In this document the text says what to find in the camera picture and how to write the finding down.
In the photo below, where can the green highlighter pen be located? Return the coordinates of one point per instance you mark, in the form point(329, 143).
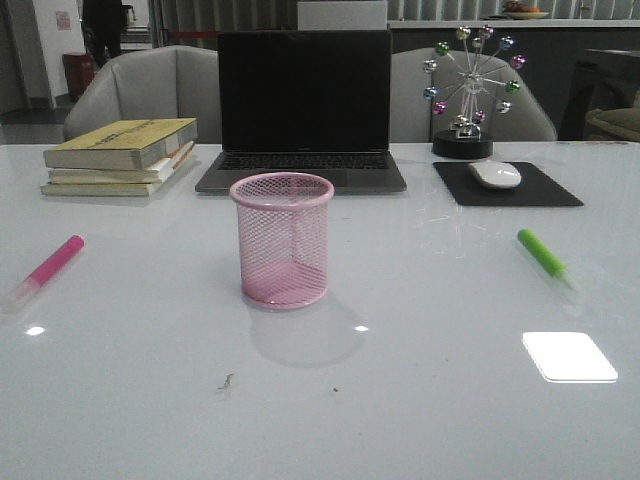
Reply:
point(546, 259)

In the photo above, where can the pink highlighter pen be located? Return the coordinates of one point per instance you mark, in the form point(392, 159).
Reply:
point(17, 299)

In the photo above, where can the pink mesh pen holder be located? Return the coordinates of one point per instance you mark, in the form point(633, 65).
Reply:
point(283, 237)

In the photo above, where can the grey open laptop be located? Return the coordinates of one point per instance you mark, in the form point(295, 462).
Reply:
point(315, 102)

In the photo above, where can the middle cream book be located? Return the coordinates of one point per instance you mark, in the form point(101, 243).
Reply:
point(156, 173)

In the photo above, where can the cream book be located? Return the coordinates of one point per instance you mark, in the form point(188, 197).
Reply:
point(156, 173)
point(109, 190)

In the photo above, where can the right grey armchair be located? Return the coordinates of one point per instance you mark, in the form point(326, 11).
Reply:
point(420, 104)

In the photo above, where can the grey armchair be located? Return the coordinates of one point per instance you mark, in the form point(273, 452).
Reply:
point(167, 82)
point(420, 104)

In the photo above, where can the white computer mouse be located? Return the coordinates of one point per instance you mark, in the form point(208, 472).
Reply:
point(495, 174)

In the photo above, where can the left grey armchair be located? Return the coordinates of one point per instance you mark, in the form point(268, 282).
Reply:
point(167, 82)

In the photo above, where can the top yellow book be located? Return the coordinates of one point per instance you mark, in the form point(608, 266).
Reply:
point(123, 145)

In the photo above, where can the ferris wheel desk toy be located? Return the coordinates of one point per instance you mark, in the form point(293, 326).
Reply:
point(464, 138)

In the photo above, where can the black mouse pad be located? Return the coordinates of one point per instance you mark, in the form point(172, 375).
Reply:
point(536, 189)

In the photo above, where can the bottom cream book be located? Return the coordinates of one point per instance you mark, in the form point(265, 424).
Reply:
point(109, 190)

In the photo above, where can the red trash bin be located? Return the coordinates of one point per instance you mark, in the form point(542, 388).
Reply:
point(79, 72)

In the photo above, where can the fruit bowl on counter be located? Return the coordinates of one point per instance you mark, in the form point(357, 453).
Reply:
point(520, 11)

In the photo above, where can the person in dark clothes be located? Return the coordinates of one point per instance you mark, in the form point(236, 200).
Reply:
point(103, 22)

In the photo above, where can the olive cushion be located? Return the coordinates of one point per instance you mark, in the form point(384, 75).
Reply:
point(612, 125)

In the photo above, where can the dark side table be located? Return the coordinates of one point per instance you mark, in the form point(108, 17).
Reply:
point(602, 79)

